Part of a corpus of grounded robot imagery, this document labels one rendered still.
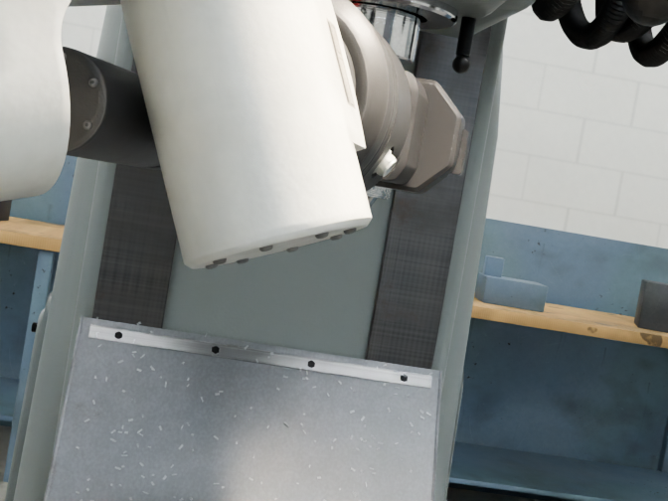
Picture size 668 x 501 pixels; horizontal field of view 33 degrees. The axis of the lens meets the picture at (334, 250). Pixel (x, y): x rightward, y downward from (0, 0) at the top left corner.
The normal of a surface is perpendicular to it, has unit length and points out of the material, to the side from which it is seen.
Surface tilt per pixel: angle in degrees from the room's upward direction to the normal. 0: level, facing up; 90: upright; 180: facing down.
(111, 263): 90
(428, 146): 90
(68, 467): 63
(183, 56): 96
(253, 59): 79
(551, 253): 90
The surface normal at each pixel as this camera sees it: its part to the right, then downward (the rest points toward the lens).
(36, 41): 0.59, -0.18
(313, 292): 0.11, 0.07
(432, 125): -0.20, 0.01
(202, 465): 0.17, -0.38
